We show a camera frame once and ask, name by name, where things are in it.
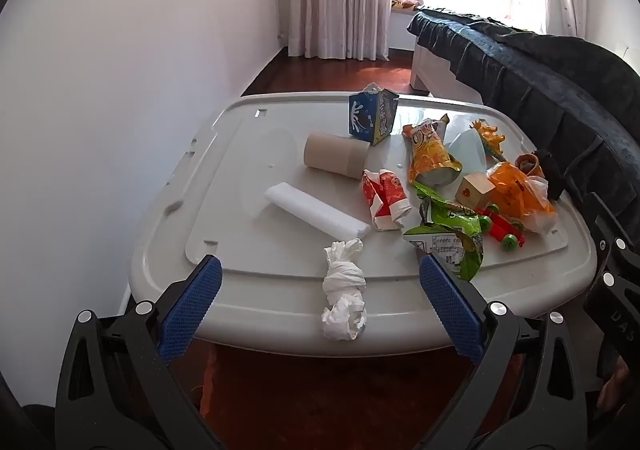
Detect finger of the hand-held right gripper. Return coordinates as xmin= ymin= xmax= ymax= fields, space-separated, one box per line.
xmin=582 ymin=192 xmax=640 ymax=291

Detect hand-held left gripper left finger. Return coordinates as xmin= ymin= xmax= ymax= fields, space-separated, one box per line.
xmin=55 ymin=254 xmax=223 ymax=450

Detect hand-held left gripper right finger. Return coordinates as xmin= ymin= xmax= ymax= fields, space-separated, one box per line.
xmin=419 ymin=254 xmax=601 ymax=450

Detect red and white wrapper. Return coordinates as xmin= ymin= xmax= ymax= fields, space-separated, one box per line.
xmin=361 ymin=169 xmax=412 ymax=232

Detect white foam roll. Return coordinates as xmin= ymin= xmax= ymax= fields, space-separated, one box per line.
xmin=265 ymin=181 xmax=372 ymax=238

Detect orange snack bag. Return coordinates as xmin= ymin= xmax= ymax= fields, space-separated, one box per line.
xmin=402 ymin=114 xmax=463 ymax=188

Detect person's right hand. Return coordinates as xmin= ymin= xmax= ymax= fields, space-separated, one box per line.
xmin=596 ymin=364 xmax=632 ymax=415

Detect green snack wrapper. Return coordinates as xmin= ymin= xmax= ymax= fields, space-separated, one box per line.
xmin=402 ymin=180 xmax=485 ymax=283

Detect red toy car green wheels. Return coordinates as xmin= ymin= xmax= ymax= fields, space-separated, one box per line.
xmin=475 ymin=204 xmax=528 ymax=253

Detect black rolled sock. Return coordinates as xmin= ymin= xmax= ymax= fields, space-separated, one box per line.
xmin=531 ymin=149 xmax=568 ymax=202

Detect crumpled white tissue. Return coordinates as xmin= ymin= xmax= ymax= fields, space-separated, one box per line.
xmin=321 ymin=238 xmax=368 ymax=342

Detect wooden house block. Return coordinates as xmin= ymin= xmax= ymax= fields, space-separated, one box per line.
xmin=454 ymin=171 xmax=496 ymax=208

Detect orange plastic bag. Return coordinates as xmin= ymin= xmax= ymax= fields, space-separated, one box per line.
xmin=487 ymin=161 xmax=558 ymax=235

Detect white plastic storage box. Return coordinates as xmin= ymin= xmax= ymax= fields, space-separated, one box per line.
xmin=129 ymin=92 xmax=599 ymax=353

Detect orange toy dinosaur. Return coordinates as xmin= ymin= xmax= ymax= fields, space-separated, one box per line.
xmin=470 ymin=120 xmax=508 ymax=163

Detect cardboard tube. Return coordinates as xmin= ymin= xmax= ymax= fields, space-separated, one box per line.
xmin=303 ymin=132 xmax=369 ymax=179

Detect blue milk carton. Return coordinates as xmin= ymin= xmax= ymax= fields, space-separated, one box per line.
xmin=348 ymin=84 xmax=400 ymax=145

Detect white bed frame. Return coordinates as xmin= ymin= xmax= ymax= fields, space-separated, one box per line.
xmin=411 ymin=37 xmax=486 ymax=105

